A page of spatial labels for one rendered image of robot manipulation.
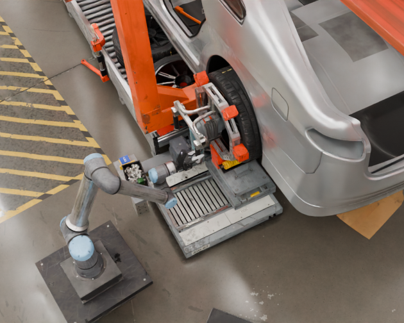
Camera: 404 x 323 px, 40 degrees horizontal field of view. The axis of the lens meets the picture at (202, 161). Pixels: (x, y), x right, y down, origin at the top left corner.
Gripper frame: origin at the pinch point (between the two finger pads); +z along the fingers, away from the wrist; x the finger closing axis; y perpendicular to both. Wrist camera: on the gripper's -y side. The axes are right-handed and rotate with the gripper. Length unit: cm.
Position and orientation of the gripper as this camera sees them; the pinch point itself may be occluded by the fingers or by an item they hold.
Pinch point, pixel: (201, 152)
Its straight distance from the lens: 371.9
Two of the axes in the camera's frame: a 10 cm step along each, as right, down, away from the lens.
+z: 8.9, -3.9, 2.4
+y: 0.6, 6.2, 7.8
